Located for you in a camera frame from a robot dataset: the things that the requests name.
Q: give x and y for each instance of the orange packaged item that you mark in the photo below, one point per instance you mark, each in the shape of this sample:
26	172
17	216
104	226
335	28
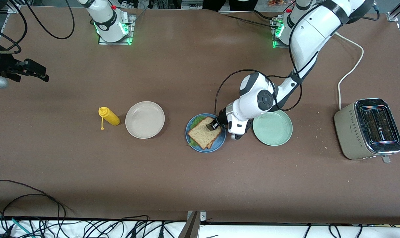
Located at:
276	2

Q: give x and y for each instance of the brown bread slice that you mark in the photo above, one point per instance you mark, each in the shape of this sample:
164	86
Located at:
215	141
201	135

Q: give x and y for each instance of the grey aluminium post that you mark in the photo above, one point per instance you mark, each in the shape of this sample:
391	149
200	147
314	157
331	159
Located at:
190	229

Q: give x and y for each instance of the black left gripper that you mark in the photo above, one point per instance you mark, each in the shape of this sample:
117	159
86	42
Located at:
222	118

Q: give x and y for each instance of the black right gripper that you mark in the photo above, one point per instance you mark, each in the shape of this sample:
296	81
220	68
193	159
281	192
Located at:
1	64

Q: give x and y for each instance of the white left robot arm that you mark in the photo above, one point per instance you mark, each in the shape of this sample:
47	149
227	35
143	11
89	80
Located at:
305	36

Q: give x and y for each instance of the silver corner bracket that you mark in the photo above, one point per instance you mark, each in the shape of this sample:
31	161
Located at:
201	215

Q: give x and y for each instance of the light green round plate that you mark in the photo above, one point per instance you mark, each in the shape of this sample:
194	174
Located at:
272	130

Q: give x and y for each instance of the yellow squeeze bottle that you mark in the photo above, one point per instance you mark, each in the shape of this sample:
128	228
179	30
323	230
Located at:
110	117

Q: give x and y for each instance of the green lettuce leaf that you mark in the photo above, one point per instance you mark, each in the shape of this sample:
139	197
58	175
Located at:
196	120

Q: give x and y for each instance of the blue round plate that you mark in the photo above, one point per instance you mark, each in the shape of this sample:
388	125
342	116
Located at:
220	142

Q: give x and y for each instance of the beige and chrome toaster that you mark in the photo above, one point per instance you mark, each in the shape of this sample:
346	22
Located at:
347	132

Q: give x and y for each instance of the aluminium frame profile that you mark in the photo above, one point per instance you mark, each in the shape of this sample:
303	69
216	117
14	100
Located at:
13	6
393	16

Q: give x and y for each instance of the beige round plate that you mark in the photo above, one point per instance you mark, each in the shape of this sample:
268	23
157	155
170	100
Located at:
144	119

